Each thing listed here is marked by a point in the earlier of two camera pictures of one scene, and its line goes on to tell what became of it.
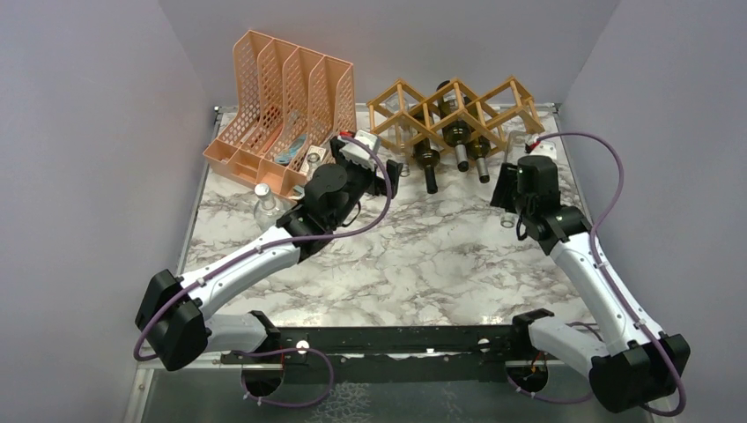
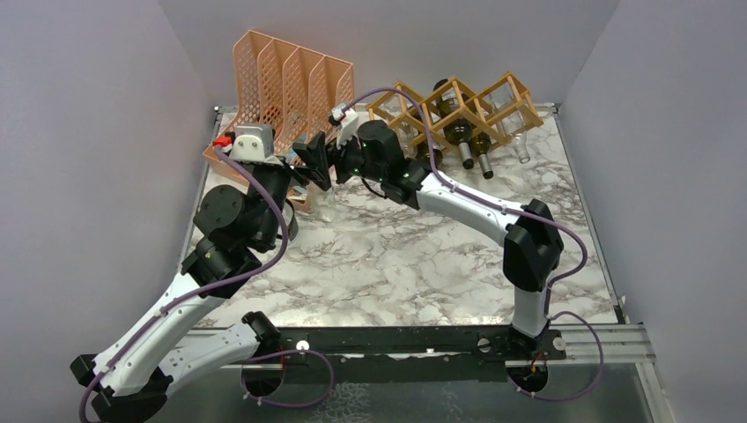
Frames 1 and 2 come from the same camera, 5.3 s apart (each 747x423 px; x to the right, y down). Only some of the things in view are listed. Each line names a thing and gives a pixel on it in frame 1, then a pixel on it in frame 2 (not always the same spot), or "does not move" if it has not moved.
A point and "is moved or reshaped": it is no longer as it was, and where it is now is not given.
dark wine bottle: [479, 149] does not move
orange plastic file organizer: [285, 106] does not move
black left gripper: [377, 184] -> [303, 174]
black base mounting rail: [392, 354] does not move
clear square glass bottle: [515, 147] is moved or reshaped
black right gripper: [508, 179] -> [336, 155]
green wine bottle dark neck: [427, 156] does not move
